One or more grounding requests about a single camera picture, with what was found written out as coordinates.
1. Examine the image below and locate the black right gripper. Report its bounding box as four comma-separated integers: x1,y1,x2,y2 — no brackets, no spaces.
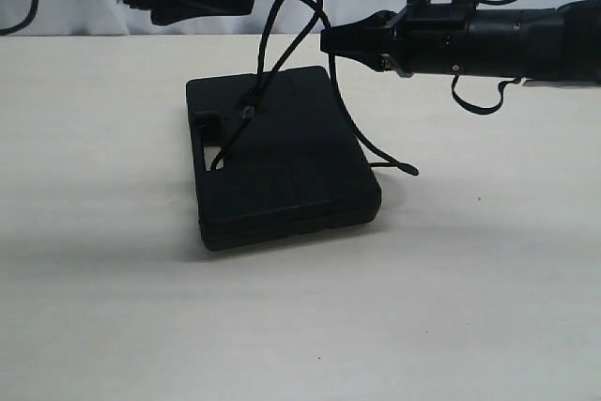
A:
320,0,474,78

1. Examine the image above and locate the black cord with knot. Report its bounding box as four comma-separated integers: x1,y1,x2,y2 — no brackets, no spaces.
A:
208,0,421,177

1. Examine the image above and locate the black plastic carrying case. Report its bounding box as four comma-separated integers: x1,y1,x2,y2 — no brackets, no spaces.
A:
186,66,381,251

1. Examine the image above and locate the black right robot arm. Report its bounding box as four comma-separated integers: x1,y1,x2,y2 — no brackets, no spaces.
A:
320,0,600,85

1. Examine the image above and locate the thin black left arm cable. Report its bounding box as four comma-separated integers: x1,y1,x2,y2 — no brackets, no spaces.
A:
0,0,40,37

